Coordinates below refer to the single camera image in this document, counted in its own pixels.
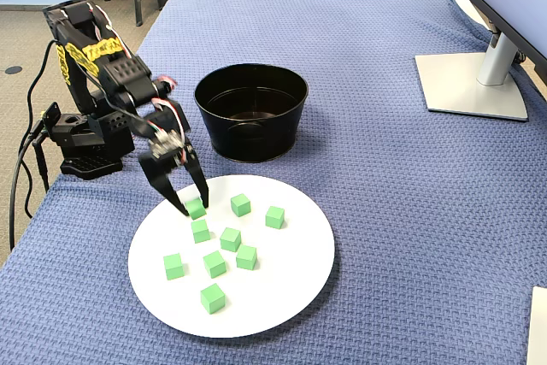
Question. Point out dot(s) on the white round plate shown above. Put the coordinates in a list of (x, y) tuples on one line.
[(278, 279)]

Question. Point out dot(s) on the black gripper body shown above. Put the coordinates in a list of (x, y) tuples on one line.
[(159, 167)]

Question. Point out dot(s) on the green cube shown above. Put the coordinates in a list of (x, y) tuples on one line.
[(240, 205), (274, 216), (213, 299), (214, 264), (231, 239), (174, 266), (200, 231), (246, 257), (197, 210)]

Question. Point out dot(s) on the black round floor cover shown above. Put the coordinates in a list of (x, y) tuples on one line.
[(13, 70)]

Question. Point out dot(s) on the white flat board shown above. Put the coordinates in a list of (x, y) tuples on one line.
[(539, 326)]

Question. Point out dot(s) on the black metal bucket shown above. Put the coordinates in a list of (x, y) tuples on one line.
[(252, 138)]

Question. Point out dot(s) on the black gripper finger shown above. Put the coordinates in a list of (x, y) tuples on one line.
[(160, 177), (198, 179)]

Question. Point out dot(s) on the silver monitor with stand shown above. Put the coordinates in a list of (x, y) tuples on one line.
[(474, 91)]

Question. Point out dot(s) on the blue woven cloth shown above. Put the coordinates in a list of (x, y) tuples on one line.
[(363, 168)]

